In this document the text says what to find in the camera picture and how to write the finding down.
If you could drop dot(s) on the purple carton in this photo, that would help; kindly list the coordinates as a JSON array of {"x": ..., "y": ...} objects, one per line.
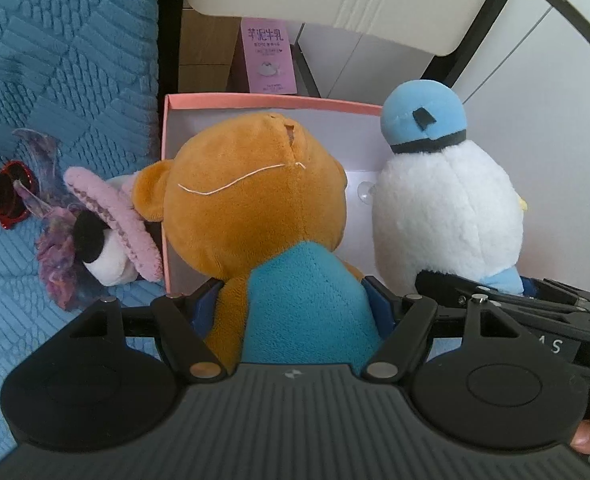
[{"x": 267, "y": 60}]

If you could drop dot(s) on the red and black toy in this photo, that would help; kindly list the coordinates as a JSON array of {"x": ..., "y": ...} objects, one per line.
[{"x": 0, "y": 195}]

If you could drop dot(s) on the clear suction cup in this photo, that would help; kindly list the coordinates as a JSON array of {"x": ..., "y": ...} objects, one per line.
[{"x": 366, "y": 192}]

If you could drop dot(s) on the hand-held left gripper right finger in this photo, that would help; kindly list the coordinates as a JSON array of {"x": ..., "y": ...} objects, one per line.
[{"x": 377, "y": 305}]

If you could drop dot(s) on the white penguin plush blue cap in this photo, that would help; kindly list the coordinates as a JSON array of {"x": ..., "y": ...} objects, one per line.
[{"x": 445, "y": 200}]

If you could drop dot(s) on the white chair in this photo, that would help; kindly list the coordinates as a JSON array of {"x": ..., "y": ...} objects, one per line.
[{"x": 170, "y": 35}]

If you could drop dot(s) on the pink cardboard box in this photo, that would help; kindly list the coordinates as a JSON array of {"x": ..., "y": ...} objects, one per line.
[{"x": 200, "y": 117}]

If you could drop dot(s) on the brown cardboard box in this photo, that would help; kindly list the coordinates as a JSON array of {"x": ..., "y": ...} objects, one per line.
[{"x": 200, "y": 50}]

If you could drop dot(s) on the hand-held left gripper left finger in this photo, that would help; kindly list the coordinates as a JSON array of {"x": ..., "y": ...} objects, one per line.
[{"x": 204, "y": 312}]

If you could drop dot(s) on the brown bear plush teal shirt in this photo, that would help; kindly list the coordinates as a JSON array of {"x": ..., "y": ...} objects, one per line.
[{"x": 255, "y": 185}]

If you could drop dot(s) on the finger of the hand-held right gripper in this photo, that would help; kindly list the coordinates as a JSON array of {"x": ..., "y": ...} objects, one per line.
[
  {"x": 570, "y": 292},
  {"x": 450, "y": 285}
]

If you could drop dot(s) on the blue textured blanket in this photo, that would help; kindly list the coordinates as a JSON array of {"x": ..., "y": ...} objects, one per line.
[{"x": 75, "y": 60}]

